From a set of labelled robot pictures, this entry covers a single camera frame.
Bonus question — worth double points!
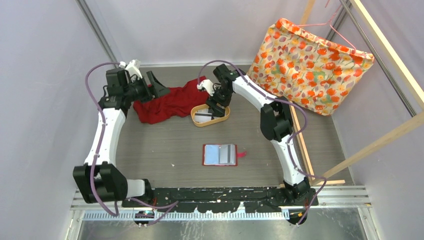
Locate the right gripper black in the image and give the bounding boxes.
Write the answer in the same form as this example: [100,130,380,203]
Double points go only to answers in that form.
[204,85,232,118]

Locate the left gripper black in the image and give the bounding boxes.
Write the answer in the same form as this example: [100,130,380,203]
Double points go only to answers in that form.
[124,71,171,104]

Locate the yellow oval tray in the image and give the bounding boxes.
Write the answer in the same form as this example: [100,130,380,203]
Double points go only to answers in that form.
[190,104,231,127]

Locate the white magnetic stripe card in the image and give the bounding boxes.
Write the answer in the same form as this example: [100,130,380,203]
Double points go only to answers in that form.
[218,144,237,166]

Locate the red card holder wallet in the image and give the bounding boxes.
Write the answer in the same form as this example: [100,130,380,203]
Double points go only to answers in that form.
[202,144,247,167]

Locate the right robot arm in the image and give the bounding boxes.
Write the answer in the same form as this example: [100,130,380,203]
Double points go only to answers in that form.
[197,64,315,205]

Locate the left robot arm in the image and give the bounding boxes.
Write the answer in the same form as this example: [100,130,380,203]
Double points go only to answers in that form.
[72,68,170,207]

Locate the red cloth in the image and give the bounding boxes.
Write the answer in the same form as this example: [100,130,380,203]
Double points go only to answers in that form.
[133,79,210,125]

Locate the floral fabric bag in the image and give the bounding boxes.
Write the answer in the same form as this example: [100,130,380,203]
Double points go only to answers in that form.
[247,18,375,116]

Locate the pink clothes hanger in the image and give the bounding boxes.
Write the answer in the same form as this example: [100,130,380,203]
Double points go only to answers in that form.
[296,0,357,54]

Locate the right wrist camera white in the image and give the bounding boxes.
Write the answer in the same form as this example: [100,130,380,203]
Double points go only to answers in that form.
[196,79,215,96]

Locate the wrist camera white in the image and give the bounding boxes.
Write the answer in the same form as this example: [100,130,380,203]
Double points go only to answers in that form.
[119,59,143,82]
[196,79,215,96]

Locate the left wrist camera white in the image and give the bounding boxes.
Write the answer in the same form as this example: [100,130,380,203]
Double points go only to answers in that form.
[119,59,143,82]

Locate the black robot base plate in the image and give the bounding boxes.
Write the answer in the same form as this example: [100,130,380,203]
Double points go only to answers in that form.
[135,186,316,214]

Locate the wooden frame rack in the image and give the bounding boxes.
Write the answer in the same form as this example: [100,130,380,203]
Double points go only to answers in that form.
[279,0,424,188]

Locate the aluminium frame rail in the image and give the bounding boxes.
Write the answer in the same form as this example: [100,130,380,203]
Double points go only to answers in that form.
[72,19,424,226]

